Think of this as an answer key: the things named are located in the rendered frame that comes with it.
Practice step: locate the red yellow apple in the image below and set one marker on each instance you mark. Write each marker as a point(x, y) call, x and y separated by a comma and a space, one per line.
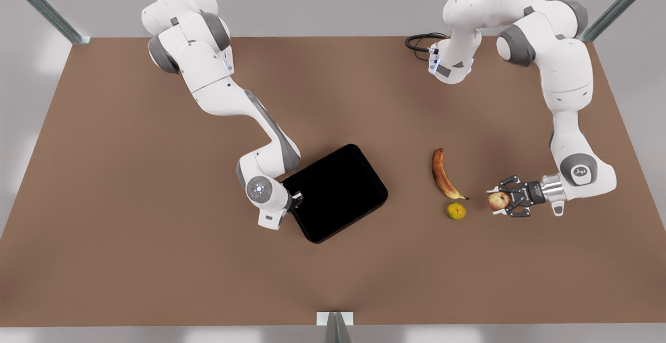
point(497, 201)

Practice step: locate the black storage box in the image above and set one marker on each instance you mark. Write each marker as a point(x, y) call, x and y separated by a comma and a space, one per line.
point(335, 193)

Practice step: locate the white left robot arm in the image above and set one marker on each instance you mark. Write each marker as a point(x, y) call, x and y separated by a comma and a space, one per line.
point(564, 67)

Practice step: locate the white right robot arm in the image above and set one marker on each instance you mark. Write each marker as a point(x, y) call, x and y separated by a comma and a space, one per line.
point(208, 72)

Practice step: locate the small yellow green fruit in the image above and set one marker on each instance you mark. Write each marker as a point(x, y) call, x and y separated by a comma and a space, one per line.
point(456, 211)

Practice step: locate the brown spotted banana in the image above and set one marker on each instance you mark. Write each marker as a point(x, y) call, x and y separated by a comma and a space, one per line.
point(442, 175)

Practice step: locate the silver frame post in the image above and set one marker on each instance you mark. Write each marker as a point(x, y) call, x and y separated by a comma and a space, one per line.
point(335, 327)
point(41, 5)
point(619, 5)

